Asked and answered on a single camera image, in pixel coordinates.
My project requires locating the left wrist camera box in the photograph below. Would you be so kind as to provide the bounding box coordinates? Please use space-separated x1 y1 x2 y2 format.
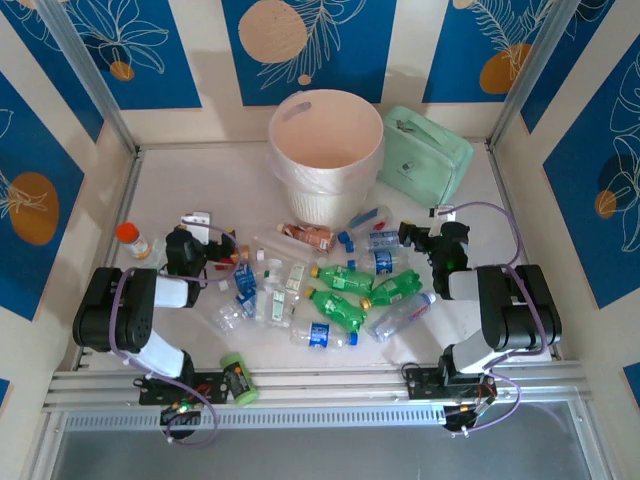
179 211 214 244

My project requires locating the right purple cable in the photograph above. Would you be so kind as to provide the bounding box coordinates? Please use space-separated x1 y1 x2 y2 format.
439 200 551 439

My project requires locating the mint green zip pouch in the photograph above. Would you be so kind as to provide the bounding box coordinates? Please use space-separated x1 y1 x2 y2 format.
375 104 475 205

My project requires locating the aluminium corner post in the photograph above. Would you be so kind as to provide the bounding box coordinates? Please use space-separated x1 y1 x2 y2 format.
37 0 140 157
487 0 571 147

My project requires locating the capless clear bottle blue label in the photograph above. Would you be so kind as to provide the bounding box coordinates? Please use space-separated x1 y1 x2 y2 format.
232 262 259 295

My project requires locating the black controller board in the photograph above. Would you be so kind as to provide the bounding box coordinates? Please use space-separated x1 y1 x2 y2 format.
442 403 494 434
158 403 204 431

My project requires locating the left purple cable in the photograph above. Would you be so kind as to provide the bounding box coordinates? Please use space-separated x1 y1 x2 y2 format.
109 224 251 449

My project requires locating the green cylindrical can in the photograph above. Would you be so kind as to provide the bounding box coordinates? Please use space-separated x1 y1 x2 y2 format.
219 351 260 407

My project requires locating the red label tea bottle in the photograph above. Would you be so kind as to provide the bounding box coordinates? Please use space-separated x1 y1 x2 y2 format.
212 247 266 274

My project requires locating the clear bottle blue red label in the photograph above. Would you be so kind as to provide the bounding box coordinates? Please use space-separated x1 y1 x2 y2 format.
337 204 396 245

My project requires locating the orange cap pill bottle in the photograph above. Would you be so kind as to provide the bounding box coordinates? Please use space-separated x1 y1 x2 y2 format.
115 222 151 260

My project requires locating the purple cable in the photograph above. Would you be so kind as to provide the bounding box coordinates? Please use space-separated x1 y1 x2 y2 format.
109 224 251 449
439 200 551 439

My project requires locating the slotted grey cable duct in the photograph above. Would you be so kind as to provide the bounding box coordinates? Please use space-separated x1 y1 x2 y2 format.
62 405 447 432

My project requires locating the long clear unlabelled bottle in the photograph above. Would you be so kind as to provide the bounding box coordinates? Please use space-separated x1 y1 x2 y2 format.
252 234 321 266

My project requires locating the brown Nescafe coffee bottle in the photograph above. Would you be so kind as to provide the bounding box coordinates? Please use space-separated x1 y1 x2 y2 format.
277 222 335 251

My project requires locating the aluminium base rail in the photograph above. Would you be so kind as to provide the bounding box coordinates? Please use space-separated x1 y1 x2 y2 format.
42 362 589 412

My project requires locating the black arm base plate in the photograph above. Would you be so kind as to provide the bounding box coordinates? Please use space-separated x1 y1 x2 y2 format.
402 363 497 402
138 370 232 407

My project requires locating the large clear bottle white cap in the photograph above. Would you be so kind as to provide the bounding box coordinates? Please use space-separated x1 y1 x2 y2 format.
364 292 437 344

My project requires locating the white plastic bin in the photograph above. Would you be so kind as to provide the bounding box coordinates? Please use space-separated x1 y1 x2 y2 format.
268 88 386 226

